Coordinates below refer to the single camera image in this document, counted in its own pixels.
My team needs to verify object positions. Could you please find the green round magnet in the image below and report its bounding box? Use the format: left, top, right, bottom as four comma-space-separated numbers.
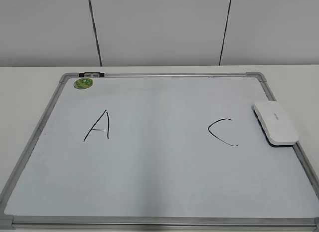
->
73, 78, 94, 90

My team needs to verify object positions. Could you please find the white whiteboard eraser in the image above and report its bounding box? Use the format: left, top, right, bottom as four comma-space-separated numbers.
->
253, 100, 299, 146

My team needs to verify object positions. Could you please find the aluminium framed whiteboard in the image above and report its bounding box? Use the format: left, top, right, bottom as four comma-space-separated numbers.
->
0, 72, 319, 230

